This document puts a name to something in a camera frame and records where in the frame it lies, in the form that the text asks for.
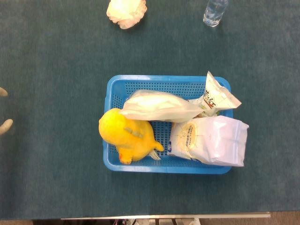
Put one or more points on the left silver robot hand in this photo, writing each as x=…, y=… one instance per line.
x=5, y=125

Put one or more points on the yellow plush toy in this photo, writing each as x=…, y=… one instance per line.
x=131, y=143

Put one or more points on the white frosted zip bag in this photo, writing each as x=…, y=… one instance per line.
x=154, y=106

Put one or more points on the white tissue pack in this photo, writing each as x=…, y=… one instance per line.
x=211, y=140

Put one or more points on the white printed snack bag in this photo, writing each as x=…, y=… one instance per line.
x=218, y=96

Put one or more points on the blue perforated plastic basket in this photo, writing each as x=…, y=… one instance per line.
x=140, y=85

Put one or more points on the teal table cloth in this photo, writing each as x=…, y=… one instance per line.
x=47, y=58

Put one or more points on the pale pink bath pouf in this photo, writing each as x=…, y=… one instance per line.
x=126, y=11

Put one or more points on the clear plastic water bottle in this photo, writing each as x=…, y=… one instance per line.
x=214, y=11

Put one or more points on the white metal table frame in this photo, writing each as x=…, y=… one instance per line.
x=164, y=216

